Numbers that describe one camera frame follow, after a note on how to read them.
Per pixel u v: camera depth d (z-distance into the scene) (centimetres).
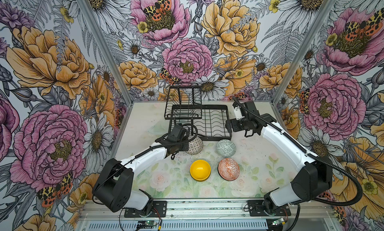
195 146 92
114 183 43
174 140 67
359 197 39
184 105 112
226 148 94
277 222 72
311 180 41
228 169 85
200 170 86
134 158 49
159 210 75
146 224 71
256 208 74
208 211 74
